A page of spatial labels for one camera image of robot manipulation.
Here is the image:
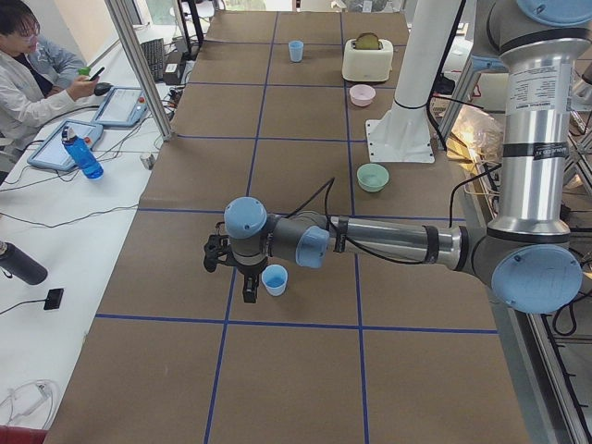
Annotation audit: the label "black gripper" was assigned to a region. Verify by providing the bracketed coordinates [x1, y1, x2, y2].
[203, 221, 267, 303]

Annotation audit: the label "light blue cup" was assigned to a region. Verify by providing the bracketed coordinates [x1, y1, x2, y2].
[288, 40, 304, 63]
[261, 265, 289, 297]

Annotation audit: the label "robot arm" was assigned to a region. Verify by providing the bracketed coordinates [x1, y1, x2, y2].
[203, 1, 591, 314]

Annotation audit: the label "green bowl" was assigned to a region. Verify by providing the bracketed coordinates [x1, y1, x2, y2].
[356, 163, 389, 192]

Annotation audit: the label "small black square device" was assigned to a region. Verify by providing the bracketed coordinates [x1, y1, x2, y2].
[43, 288, 64, 311]

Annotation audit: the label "blue water bottle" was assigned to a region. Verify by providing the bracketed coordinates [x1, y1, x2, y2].
[61, 125, 104, 179]

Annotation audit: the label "far teach pendant tablet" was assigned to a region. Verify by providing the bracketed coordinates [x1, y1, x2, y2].
[92, 87, 147, 128]

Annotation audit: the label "teach pendant tablet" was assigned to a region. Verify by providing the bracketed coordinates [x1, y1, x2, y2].
[92, 87, 147, 128]
[27, 119, 104, 171]

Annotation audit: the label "pink bowl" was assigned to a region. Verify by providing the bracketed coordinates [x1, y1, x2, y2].
[349, 84, 376, 107]

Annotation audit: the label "black box on desk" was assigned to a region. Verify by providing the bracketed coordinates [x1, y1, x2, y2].
[163, 51, 187, 85]

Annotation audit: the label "black thermos bottle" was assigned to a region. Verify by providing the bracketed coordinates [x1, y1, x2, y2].
[1, 241, 48, 285]

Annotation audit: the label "near teach pendant tablet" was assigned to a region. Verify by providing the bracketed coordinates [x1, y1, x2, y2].
[27, 119, 104, 171]

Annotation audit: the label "cream toaster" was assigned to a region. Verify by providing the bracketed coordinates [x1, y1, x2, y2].
[341, 39, 394, 82]

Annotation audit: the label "black keyboard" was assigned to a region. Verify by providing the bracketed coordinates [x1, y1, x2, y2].
[140, 38, 165, 82]

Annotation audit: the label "safety glasses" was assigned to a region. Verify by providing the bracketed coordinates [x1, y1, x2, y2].
[1, 379, 59, 430]

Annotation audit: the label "black smartphone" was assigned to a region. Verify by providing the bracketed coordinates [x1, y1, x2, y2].
[88, 67, 105, 82]

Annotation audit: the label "bread slice in toaster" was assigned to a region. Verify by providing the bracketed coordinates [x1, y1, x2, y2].
[354, 32, 381, 50]

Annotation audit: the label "seated person in white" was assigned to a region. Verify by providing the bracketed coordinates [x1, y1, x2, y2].
[1, 1, 100, 154]

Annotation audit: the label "aluminium frame post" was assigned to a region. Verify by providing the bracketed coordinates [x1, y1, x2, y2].
[105, 0, 173, 142]

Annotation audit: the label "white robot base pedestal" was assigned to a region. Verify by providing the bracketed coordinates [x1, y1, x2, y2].
[365, 0, 464, 164]

